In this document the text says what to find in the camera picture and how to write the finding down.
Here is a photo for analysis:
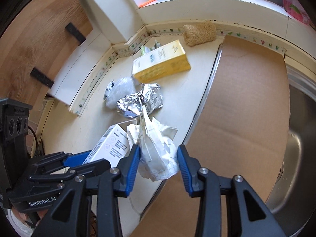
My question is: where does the yellow white box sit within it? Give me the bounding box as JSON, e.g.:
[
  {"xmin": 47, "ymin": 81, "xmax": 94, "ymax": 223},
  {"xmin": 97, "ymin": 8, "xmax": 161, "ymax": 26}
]
[{"xmin": 132, "ymin": 40, "xmax": 191, "ymax": 84}]

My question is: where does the orange strip on sill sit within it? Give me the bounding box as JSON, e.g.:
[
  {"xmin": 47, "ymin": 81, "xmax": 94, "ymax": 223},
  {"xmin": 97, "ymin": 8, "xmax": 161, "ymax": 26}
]
[{"xmin": 139, "ymin": 0, "xmax": 156, "ymax": 8}]

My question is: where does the pink detergent bottle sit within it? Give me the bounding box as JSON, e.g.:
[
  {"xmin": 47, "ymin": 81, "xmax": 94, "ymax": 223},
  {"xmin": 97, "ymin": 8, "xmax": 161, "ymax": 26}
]
[{"xmin": 283, "ymin": 0, "xmax": 311, "ymax": 25}]

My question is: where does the green red small wrapper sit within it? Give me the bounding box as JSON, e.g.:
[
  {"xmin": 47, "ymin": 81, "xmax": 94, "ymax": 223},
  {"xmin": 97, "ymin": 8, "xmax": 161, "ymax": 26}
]
[{"xmin": 140, "ymin": 40, "xmax": 161, "ymax": 56}]

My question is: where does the loofah sponge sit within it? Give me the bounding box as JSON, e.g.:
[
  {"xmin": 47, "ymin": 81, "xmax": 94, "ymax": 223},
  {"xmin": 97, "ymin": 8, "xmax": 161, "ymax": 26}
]
[{"xmin": 183, "ymin": 22, "xmax": 216, "ymax": 47}]

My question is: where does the brown cardboard sheet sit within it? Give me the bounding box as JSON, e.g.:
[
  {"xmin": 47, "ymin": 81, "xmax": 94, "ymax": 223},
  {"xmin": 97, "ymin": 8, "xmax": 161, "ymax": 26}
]
[{"xmin": 133, "ymin": 36, "xmax": 290, "ymax": 236}]

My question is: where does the person's left hand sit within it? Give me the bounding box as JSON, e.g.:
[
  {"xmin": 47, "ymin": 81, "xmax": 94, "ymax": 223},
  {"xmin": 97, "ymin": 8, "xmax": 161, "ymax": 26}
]
[{"xmin": 12, "ymin": 208, "xmax": 48, "ymax": 225}]

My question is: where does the wooden cutting board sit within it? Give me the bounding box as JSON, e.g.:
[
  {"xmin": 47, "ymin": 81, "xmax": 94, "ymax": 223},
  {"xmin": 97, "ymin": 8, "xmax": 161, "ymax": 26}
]
[{"xmin": 1, "ymin": 0, "xmax": 93, "ymax": 111}]

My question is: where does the small white carton box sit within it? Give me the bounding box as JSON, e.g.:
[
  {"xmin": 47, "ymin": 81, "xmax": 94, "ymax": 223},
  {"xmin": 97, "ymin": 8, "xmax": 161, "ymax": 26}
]
[{"xmin": 83, "ymin": 124, "xmax": 130, "ymax": 167}]

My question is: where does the white plastic bag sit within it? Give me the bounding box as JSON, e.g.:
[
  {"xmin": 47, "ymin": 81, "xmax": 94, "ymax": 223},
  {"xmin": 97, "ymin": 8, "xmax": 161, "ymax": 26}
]
[{"xmin": 103, "ymin": 77, "xmax": 136, "ymax": 109}]

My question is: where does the white paper bag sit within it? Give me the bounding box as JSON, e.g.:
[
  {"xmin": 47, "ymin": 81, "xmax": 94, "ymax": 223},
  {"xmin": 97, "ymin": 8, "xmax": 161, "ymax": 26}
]
[{"xmin": 127, "ymin": 106, "xmax": 179, "ymax": 181}]

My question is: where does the stainless steel sink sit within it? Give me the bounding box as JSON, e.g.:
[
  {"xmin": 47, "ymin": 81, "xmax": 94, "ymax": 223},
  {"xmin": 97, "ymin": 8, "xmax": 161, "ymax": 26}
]
[{"xmin": 266, "ymin": 66, "xmax": 315, "ymax": 236}]

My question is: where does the silver foil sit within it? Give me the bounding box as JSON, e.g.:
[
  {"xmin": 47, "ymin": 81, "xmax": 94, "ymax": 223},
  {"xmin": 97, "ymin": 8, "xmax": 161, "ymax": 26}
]
[{"xmin": 117, "ymin": 83, "xmax": 163, "ymax": 118}]

